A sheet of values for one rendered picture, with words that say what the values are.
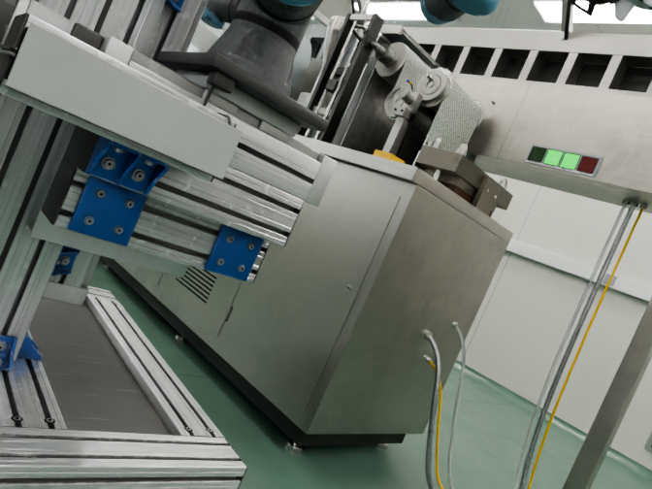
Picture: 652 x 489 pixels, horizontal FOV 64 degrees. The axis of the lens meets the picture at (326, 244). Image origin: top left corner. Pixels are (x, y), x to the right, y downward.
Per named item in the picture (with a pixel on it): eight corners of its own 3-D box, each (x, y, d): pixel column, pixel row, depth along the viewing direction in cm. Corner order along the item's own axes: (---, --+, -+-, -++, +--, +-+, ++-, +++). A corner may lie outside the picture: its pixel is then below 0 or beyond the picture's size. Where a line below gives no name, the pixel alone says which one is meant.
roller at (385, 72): (370, 75, 206) (384, 42, 206) (405, 103, 224) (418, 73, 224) (397, 78, 196) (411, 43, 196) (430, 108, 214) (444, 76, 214)
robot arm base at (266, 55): (226, 63, 77) (253, 1, 77) (186, 61, 89) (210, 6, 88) (302, 110, 87) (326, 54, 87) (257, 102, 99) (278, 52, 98)
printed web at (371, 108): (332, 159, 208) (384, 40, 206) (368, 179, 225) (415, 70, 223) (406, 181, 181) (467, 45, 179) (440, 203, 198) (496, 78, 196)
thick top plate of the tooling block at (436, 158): (415, 161, 175) (423, 145, 175) (470, 199, 204) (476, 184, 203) (454, 172, 164) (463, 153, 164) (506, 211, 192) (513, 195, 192)
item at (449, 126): (420, 150, 181) (441, 101, 181) (452, 175, 198) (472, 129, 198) (421, 151, 181) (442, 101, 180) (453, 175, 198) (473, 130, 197)
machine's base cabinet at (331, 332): (44, 217, 322) (98, 87, 319) (139, 244, 368) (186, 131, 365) (290, 467, 147) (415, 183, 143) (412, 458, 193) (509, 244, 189)
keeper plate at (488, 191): (471, 206, 176) (484, 175, 175) (483, 214, 183) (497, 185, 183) (476, 208, 174) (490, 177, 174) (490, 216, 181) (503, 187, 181)
